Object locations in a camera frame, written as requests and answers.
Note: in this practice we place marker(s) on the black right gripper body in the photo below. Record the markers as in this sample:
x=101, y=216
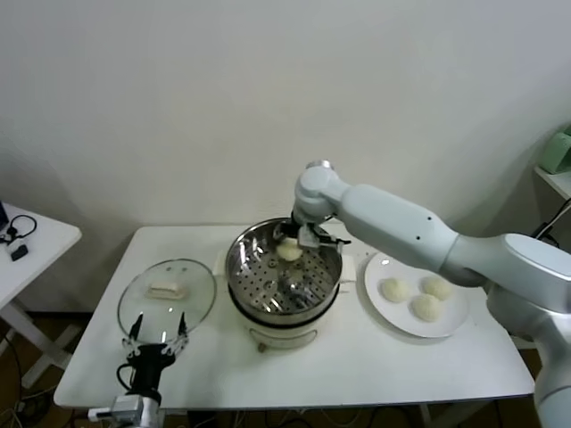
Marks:
x=303, y=221

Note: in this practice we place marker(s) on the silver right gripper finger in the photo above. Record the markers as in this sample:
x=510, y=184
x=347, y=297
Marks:
x=284, y=231

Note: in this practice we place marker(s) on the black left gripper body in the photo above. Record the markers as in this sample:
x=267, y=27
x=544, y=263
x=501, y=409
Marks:
x=149, y=365

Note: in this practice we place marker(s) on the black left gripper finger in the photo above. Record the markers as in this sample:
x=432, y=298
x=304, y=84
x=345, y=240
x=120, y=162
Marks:
x=136, y=330
x=182, y=332

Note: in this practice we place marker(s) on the white steamed baozi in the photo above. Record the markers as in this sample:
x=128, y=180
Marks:
x=289, y=252
x=394, y=290
x=438, y=287
x=426, y=308

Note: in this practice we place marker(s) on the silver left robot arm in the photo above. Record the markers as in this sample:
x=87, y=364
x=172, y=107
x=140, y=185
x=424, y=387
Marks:
x=151, y=412

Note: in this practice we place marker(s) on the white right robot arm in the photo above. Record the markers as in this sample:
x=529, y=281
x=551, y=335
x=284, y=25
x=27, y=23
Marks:
x=392, y=218

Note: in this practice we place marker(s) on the stainless steel steamer basket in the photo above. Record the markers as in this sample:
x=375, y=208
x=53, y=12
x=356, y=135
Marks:
x=321, y=267

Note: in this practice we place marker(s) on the glass pot lid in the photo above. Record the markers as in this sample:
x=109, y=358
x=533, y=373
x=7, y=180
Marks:
x=156, y=321

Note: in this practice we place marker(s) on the white electric cooker base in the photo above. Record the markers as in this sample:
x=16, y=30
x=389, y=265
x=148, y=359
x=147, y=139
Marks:
x=285, y=332

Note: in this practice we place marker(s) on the white side table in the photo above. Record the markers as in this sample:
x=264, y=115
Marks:
x=40, y=249

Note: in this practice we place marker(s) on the small black box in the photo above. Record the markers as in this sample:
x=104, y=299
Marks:
x=20, y=254

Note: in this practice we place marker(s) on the white round plate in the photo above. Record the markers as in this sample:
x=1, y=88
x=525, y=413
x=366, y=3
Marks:
x=401, y=321

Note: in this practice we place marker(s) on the dark blue box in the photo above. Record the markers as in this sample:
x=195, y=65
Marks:
x=2, y=216

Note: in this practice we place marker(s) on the white shelf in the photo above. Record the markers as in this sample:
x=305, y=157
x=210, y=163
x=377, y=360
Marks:
x=557, y=183

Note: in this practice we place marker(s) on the light green container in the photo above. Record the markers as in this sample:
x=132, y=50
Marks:
x=560, y=153

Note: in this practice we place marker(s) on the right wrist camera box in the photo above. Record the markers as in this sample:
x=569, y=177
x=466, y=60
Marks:
x=308, y=237

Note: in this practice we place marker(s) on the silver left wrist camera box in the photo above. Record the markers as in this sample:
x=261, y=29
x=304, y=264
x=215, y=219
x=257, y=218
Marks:
x=127, y=408

